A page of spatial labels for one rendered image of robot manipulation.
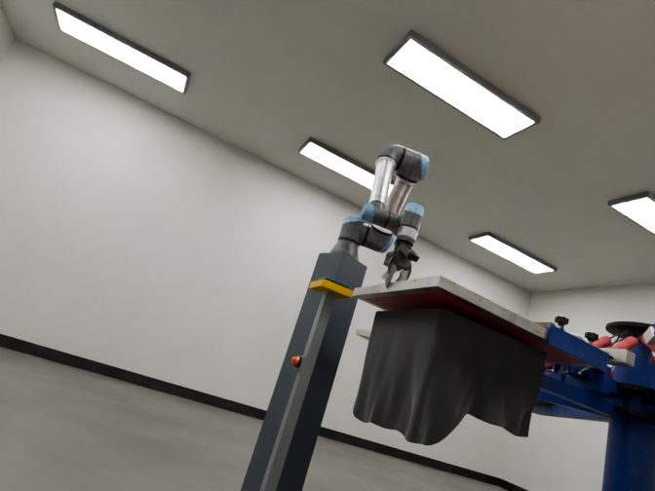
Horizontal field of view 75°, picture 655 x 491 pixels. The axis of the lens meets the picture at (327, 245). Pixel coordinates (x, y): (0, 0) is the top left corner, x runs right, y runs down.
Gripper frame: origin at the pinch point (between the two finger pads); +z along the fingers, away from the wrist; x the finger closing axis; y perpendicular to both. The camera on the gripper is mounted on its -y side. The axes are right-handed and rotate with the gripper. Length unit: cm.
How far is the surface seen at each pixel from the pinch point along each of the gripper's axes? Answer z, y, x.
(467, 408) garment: 33.1, -20.2, -27.9
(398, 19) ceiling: -198, 82, 11
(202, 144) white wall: -177, 380, 99
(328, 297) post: 11.7, 9.9, 19.2
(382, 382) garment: 33.6, 3.3, -8.9
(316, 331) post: 25.1, 9.8, 19.5
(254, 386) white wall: 67, 380, -75
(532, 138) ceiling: -204, 105, -144
